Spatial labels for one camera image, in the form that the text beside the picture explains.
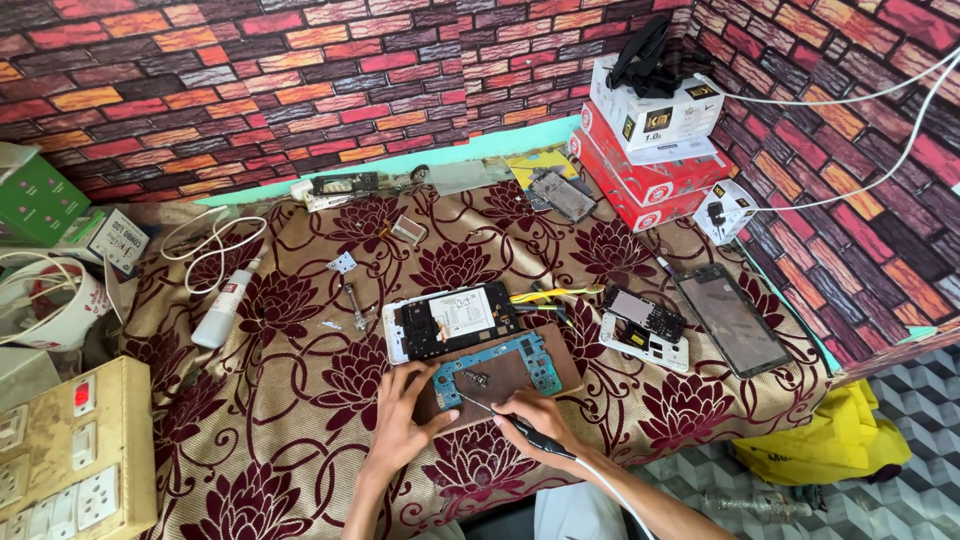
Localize opened white phone with battery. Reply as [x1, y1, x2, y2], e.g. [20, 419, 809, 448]
[381, 280, 524, 367]

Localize person's left hand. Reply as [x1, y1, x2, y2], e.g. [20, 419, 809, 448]
[366, 360, 462, 474]

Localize person's white clothing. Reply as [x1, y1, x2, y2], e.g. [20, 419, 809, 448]
[534, 480, 630, 540]

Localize black phone frame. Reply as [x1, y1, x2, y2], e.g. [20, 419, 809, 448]
[310, 171, 381, 201]

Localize person's right hand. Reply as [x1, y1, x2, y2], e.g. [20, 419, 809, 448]
[490, 387, 584, 471]

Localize white phone frame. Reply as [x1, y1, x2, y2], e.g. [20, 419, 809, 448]
[598, 310, 692, 375]

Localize white soldering iron cable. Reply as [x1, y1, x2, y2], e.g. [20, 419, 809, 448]
[573, 456, 657, 540]

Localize small metal bracket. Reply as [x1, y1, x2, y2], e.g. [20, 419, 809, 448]
[389, 215, 429, 248]

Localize floral beige maroon tablecloth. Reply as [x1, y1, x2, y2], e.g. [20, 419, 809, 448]
[120, 176, 835, 540]

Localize white cup with cables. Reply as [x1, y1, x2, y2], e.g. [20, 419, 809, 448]
[0, 253, 115, 353]

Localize brown wooden work board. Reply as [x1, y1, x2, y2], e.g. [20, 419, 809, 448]
[411, 321, 585, 436]

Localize clear plastic sheet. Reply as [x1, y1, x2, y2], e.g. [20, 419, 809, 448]
[426, 158, 513, 198]

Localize yellow and green tweezers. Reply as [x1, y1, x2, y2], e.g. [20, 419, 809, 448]
[509, 282, 606, 329]

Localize beige switch socket board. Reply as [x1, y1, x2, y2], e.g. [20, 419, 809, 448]
[0, 355, 159, 540]

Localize clear plastic bottle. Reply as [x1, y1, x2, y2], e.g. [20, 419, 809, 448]
[699, 487, 816, 527]

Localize yellow packet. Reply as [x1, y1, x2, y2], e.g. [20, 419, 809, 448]
[505, 147, 580, 190]

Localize metal screwdriver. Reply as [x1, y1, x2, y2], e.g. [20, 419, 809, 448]
[340, 280, 374, 333]

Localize green cardboard box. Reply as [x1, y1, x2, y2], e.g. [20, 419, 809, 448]
[0, 152, 93, 249]

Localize black phone stand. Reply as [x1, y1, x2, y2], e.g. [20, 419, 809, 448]
[605, 14, 696, 101]

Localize white cardboard box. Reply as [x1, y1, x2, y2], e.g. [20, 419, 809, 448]
[588, 51, 726, 153]

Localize white wall cable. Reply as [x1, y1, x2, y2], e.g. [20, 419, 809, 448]
[756, 66, 960, 216]
[692, 45, 960, 107]

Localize white plastic bottle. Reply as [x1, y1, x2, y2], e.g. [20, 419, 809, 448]
[190, 257, 264, 351]

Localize yellow plastic bag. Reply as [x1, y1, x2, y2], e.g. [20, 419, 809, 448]
[730, 378, 914, 488]

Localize blue phone circuit board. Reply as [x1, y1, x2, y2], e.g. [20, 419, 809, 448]
[430, 330, 564, 411]

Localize coiled white cable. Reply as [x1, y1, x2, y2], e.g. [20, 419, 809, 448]
[159, 205, 270, 296]

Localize small white printed box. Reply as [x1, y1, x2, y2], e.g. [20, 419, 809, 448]
[84, 207, 152, 276]

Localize small white charger box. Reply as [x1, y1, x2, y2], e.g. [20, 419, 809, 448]
[690, 177, 760, 248]

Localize black soldering iron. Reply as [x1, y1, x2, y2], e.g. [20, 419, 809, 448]
[456, 391, 579, 462]

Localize red cardboard box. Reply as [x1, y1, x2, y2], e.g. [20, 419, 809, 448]
[567, 130, 715, 234]
[579, 100, 735, 209]

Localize grey disassembled phone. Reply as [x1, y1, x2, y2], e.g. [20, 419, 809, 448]
[527, 168, 600, 225]

